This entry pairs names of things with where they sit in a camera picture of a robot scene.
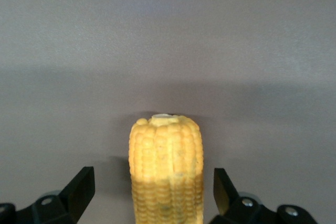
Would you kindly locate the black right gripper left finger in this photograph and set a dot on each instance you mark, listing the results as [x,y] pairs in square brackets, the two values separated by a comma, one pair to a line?
[78,190]

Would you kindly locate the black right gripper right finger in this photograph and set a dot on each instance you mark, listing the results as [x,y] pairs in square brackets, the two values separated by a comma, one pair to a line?
[225,192]

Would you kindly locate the yellow corn cob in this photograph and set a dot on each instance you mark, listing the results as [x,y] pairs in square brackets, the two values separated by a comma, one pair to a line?
[165,161]

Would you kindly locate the brown table cover sheet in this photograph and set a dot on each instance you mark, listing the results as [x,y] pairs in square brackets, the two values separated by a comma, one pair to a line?
[168,37]

